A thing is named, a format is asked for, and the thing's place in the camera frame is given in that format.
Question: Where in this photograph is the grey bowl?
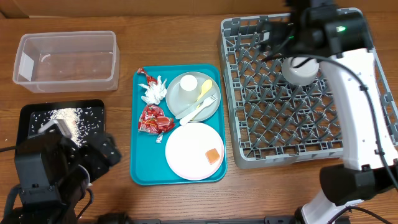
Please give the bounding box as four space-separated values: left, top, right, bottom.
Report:
281 57 319 86

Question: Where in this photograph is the red snack wrapper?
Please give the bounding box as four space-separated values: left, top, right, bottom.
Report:
138 105 175 134

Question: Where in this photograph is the white napkin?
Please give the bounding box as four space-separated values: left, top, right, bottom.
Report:
139 76 167 105

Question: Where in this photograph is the small red candy wrapper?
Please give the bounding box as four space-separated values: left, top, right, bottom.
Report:
137 68 158 85

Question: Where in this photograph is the pink round plate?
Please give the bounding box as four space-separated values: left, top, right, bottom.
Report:
165 123 225 180

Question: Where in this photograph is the orange food cube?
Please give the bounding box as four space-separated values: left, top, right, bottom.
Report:
205 148 220 165

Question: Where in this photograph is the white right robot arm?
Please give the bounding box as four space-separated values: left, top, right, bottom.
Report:
259 0 397 223

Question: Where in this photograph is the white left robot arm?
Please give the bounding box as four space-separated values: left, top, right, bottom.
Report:
2 133 121 223

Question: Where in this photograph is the grey plastic dishwasher rack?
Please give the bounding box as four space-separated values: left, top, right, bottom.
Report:
220 14 397 169

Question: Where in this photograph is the black tray with rice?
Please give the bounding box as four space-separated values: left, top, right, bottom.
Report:
15 100 105 156

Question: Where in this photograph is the teal serving tray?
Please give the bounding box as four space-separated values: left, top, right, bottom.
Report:
131 64 227 185

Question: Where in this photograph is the yellow plastic spoon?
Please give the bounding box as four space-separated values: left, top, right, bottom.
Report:
197 79 213 101

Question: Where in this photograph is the clear plastic bin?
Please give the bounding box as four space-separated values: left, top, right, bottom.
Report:
12 30 120 93

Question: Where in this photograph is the white plastic fork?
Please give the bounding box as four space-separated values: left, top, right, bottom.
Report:
180 95 217 126

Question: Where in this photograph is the grey plastic knife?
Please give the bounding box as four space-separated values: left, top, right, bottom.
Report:
175 90 219 119

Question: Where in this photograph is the white plastic cup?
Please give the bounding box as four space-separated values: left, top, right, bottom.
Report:
179 75 198 102

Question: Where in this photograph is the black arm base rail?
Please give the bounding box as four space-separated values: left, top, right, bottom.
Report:
95 213 302 224

